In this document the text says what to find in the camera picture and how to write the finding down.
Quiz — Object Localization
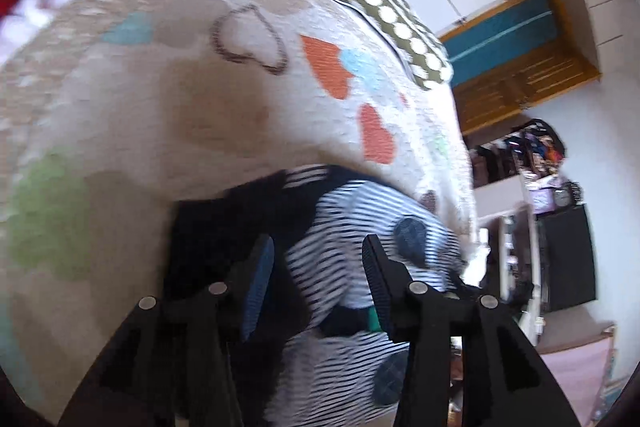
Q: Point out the navy white striped pants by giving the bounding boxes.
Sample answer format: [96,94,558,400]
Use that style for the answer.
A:
[163,165,462,426]

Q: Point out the black television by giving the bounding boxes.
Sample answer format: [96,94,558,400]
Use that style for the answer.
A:
[537,205,597,313]

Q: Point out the white shelf unit with clutter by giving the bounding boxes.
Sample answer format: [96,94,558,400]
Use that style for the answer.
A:
[470,118,582,345]

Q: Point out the heart pattern bed quilt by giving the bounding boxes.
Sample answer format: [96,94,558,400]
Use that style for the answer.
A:
[1,0,477,421]

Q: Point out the wooden door with teal towel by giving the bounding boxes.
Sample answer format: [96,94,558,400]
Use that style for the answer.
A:
[442,0,601,135]

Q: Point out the green white dotted pillow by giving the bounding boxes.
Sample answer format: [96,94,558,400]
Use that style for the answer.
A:
[334,0,454,90]

